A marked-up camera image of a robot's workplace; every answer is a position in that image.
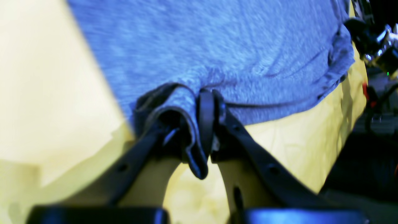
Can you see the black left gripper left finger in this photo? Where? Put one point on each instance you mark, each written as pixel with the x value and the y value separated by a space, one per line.
pixel 139 177

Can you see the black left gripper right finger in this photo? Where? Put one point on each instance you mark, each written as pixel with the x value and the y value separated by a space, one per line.
pixel 253 178

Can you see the grey long-sleeve T-shirt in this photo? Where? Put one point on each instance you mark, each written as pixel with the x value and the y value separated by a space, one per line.
pixel 268 58

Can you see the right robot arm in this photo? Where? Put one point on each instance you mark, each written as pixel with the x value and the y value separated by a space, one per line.
pixel 373 30

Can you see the red black clamp right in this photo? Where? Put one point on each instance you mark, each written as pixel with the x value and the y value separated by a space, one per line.
pixel 370 95

